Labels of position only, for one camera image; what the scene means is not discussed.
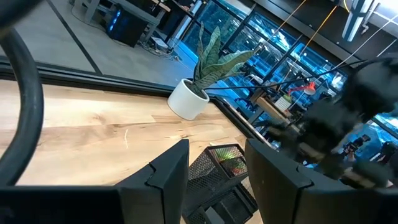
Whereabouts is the black camera on stand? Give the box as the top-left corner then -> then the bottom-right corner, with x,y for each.
341,133 -> 372,156

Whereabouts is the white ceiling light fixture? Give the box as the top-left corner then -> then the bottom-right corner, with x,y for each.
341,0 -> 371,43

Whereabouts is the colourful sticky notes pad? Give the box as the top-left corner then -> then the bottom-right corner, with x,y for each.
211,146 -> 249,177

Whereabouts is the black mesh desk organizer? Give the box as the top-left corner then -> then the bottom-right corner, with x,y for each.
182,143 -> 259,224

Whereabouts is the black metal table frame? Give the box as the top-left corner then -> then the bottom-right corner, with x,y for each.
0,57 -> 276,149

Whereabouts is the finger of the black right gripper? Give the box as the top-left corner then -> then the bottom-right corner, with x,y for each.
279,135 -> 312,159
267,119 -> 304,139

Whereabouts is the yellow hanging cord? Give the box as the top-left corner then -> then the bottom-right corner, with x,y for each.
254,0 -> 308,54
297,4 -> 340,60

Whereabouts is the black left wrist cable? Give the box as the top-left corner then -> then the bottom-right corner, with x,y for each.
0,27 -> 44,187

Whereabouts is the thin black cable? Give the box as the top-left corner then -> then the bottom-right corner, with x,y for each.
203,57 -> 398,91

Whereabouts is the red desk lamp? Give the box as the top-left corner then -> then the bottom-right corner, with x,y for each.
287,80 -> 317,96

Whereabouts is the green snake plant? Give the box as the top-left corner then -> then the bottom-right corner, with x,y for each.
192,23 -> 255,95

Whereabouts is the grey background desk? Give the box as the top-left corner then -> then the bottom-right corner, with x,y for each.
73,0 -> 172,43

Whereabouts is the black computer tower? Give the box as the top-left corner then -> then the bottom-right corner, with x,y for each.
105,5 -> 149,49

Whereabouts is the white round plant pot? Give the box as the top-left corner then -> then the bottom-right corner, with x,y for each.
167,78 -> 210,121

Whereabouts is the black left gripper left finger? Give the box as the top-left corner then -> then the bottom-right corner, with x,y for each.
115,139 -> 190,224

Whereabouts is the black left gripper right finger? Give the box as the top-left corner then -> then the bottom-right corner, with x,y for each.
244,138 -> 346,224

